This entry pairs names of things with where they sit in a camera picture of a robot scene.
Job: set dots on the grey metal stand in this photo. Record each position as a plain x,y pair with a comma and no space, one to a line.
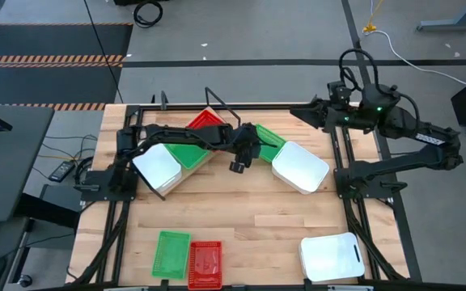
451,25

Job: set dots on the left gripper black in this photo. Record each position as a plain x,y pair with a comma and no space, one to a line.
247,141

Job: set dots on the black caster wheel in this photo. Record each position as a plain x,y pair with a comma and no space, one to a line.
25,280

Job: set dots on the grey desk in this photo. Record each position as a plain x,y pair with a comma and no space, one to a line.
6,169

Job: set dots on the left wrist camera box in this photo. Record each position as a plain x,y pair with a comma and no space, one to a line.
237,167

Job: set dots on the black aluminium table frame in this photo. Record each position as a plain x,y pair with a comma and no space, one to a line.
257,108

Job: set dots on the green slotted plastic basket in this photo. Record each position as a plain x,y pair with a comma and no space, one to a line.
171,254
188,155
274,153

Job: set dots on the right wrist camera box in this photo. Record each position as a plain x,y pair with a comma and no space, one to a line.
339,91

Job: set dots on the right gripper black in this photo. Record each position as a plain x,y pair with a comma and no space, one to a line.
329,115

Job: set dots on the white plastic basket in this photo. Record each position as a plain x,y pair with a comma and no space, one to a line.
299,166
330,257
156,167

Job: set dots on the red slotted plastic basket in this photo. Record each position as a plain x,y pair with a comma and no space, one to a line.
204,120
204,264

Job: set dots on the black computer case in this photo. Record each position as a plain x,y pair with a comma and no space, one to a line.
61,196

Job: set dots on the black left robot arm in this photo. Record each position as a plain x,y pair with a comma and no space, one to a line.
192,135

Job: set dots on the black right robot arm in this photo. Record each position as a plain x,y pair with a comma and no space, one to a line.
403,161

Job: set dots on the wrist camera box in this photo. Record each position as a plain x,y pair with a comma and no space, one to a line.
237,167
339,91

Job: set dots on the black mat with hazard stripes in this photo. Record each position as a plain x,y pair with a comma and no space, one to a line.
55,85

